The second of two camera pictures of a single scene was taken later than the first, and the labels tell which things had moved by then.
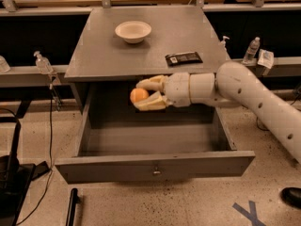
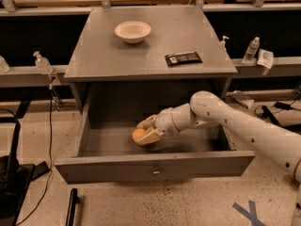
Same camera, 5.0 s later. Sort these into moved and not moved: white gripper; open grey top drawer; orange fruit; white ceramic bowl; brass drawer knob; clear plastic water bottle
Moved: white gripper; orange fruit
Not moved: clear plastic water bottle; open grey top drawer; brass drawer knob; white ceramic bowl
